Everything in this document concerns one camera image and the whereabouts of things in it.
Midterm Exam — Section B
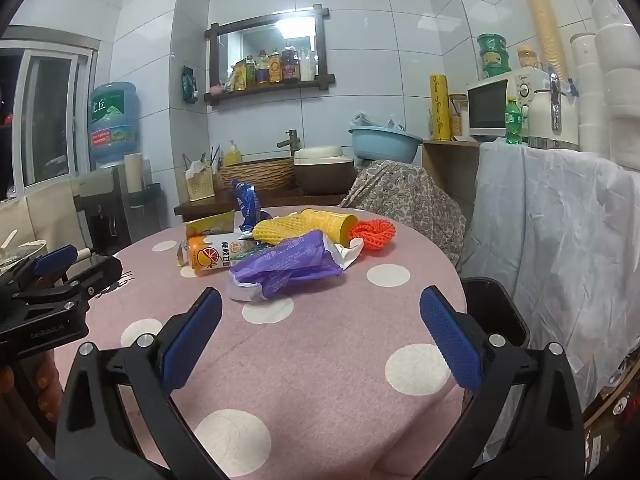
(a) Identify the stack of small white bowls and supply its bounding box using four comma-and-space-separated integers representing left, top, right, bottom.
569, 33, 609, 154

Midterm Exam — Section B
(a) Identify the red foam fruit net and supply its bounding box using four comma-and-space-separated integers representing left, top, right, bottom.
348, 219, 396, 253

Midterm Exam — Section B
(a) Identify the white microwave oven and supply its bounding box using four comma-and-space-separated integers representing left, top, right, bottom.
466, 68, 551, 139

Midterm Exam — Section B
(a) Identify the person's left hand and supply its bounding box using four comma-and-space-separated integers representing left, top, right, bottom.
29, 366, 59, 424

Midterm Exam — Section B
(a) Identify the pink polka-dot tablecloth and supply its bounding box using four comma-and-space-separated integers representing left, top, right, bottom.
52, 205, 468, 480

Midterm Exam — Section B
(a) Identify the white electric kettle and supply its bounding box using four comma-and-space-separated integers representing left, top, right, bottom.
527, 72, 581, 152

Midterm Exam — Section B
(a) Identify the glass storage jar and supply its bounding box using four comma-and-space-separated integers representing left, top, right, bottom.
449, 93, 469, 137

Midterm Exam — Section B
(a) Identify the floral cloth cover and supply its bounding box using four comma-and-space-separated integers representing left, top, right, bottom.
339, 159, 467, 267

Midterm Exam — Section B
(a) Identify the blue snack packet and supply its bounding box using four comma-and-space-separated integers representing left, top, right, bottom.
230, 180, 274, 235

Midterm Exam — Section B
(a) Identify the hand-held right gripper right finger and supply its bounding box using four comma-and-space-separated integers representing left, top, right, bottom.
419, 285, 587, 480

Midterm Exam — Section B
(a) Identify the yellow film roll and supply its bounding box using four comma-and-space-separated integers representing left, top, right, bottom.
429, 74, 453, 142

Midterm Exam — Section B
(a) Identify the stack of green noodle cups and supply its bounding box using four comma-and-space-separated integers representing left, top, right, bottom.
476, 33, 511, 79

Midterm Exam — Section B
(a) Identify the black trash bin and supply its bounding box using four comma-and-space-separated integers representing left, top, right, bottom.
459, 276, 532, 357

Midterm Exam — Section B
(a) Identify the brown bin with white lid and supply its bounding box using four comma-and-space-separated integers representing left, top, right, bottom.
293, 145, 356, 196

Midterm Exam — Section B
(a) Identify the beige bowl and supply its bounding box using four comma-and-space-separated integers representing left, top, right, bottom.
0, 240, 49, 274

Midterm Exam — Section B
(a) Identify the yellow paper cup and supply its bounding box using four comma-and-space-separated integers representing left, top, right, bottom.
299, 208, 359, 247

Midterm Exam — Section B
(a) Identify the amber lidded jar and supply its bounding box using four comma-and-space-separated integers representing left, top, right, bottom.
517, 44, 544, 71

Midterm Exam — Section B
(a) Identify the grey cloth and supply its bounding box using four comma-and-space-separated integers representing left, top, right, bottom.
350, 111, 407, 132

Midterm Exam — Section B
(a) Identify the white pump bottle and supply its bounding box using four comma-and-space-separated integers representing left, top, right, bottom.
300, 47, 319, 81

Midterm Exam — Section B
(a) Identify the yellow drink carton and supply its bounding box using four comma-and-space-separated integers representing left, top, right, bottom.
184, 210, 236, 242

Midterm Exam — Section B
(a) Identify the light blue plastic basin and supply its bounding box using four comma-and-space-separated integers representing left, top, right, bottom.
348, 126, 424, 164

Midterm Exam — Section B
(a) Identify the woven basket sink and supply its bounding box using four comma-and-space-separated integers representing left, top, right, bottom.
219, 157, 296, 194

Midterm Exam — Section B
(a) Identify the dark soy sauce bottle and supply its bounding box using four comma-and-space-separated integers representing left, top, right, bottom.
281, 43, 300, 83

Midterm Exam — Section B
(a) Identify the stack of beige paper cups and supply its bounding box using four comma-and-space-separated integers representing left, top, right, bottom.
516, 0, 571, 81

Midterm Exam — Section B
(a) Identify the bronze faucet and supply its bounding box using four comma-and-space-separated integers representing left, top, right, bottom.
277, 129, 301, 157

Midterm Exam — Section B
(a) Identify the sliding window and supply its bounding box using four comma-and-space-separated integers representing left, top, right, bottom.
0, 39, 97, 192

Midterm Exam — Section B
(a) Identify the green soda bottle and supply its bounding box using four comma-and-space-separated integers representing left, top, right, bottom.
504, 95, 525, 146

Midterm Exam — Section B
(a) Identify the wooden framed mirror shelf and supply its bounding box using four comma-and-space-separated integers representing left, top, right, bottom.
203, 4, 336, 107

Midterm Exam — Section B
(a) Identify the stack of large white bowls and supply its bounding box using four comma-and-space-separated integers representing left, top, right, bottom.
591, 0, 640, 172

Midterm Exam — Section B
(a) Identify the beige utensil basket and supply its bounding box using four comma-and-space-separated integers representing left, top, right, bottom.
184, 160, 217, 202

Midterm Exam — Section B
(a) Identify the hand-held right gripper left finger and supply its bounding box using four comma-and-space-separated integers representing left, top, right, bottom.
55, 287, 231, 480

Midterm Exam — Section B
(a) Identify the wooden shelf unit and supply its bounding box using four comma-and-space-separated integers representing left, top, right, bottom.
421, 138, 482, 207

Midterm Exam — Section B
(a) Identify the orange and white drink bottle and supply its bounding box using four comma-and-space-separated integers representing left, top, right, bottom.
186, 234, 262, 277

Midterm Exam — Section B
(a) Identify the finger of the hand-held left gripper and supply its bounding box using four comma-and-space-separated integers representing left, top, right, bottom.
33, 244, 80, 278
15, 256, 124, 306

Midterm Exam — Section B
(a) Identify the brown cardboard box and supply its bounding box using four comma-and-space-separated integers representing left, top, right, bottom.
586, 405, 638, 476

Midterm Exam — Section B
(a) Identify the purple plastic wrapper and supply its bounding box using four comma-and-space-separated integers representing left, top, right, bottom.
229, 229, 346, 300

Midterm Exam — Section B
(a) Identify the water dispenser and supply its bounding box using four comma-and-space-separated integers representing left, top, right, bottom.
71, 165, 134, 257

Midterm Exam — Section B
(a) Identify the blue water jug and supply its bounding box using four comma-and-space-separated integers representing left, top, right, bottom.
88, 82, 141, 164

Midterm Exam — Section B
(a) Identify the dark wooden counter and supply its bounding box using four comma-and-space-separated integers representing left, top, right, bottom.
173, 191, 347, 222

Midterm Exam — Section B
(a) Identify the yellow foam fruit net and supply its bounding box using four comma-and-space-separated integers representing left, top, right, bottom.
251, 212, 322, 247

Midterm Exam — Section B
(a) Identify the green wall packet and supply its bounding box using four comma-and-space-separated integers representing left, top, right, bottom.
180, 65, 200, 105

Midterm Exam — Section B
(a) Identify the white cloth cover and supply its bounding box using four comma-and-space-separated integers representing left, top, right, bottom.
459, 139, 640, 403

